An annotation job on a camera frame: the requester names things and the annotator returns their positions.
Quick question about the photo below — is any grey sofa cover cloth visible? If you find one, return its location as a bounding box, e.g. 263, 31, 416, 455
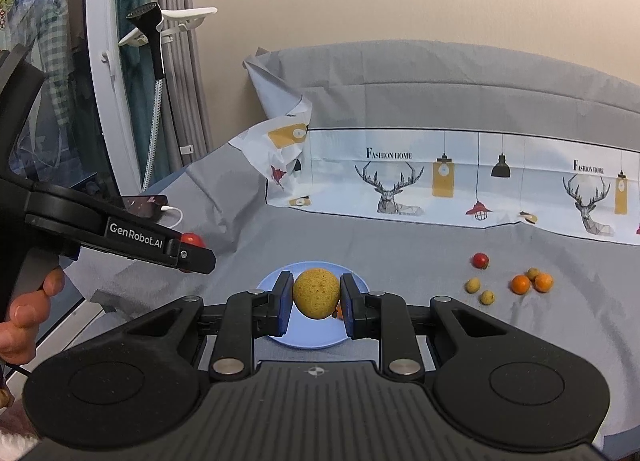
67, 41, 639, 436

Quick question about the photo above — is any yellow-green small fruit two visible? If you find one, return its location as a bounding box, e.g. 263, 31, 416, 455
480, 290, 496, 305

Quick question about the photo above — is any grey curtain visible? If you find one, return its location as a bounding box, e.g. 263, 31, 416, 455
154, 0, 214, 170

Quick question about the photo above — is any blue plastic plate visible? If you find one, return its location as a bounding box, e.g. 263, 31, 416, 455
257, 261, 369, 349

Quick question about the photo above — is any garment steamer head and hose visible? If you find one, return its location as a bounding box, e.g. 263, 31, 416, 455
118, 0, 219, 193

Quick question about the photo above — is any red cherry tomato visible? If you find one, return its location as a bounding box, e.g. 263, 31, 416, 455
471, 252, 490, 269
178, 233, 208, 273

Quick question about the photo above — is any yellow-green small fruit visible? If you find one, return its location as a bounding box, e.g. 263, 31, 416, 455
525, 267, 540, 281

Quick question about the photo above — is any deer print white cloth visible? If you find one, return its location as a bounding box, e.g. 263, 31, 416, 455
232, 41, 639, 244

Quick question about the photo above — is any person's left hand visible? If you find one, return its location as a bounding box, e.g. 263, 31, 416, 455
0, 267, 65, 365

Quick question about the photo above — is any yellow-green small fruit one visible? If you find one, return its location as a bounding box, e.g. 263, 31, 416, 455
464, 277, 482, 293

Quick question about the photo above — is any white door frame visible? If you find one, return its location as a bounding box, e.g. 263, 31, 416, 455
86, 0, 141, 196

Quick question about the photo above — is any black smartphone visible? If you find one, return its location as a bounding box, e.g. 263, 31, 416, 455
122, 195, 168, 222

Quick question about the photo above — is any white charging cable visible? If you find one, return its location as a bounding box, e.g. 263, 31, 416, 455
159, 205, 186, 230

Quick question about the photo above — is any yellow-green small fruit three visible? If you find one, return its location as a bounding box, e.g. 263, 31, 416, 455
293, 268, 341, 320

